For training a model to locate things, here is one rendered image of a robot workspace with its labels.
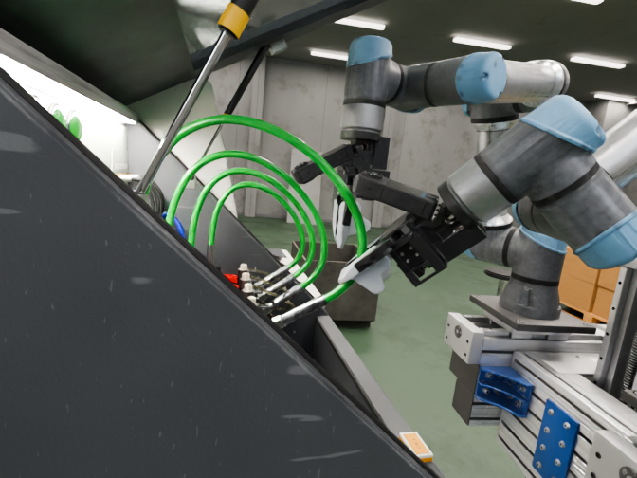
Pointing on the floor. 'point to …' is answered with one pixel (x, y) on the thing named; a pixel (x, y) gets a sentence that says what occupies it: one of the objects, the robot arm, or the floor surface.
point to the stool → (499, 276)
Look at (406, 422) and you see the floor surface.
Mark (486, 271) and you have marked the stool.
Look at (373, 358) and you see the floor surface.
